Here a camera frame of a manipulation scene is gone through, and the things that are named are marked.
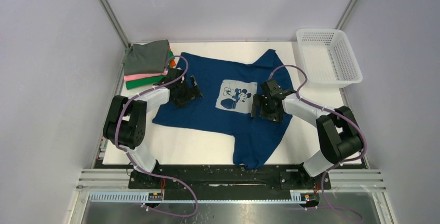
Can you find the green folded t-shirt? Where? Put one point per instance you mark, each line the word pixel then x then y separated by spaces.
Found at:
pixel 142 82

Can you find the grey folded t-shirt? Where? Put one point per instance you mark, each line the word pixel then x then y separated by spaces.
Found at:
pixel 148 58

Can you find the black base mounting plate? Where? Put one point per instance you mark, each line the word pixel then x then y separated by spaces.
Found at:
pixel 215 182

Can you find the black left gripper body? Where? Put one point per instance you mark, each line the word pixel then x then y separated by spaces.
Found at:
pixel 184 94

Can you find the blue t-shirt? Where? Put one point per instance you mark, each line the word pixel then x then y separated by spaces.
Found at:
pixel 225 106

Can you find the orange folded t-shirt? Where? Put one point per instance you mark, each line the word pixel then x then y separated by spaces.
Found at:
pixel 172 63

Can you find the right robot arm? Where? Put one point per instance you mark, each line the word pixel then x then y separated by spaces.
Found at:
pixel 338 133

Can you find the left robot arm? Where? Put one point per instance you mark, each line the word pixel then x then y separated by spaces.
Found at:
pixel 125 124

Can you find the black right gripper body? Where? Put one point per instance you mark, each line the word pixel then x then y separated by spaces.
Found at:
pixel 267 112

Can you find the pink folded t-shirt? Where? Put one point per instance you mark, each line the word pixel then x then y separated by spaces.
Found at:
pixel 141 76

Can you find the white perforated plastic basket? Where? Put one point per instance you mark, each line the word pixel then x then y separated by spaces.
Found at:
pixel 327 58

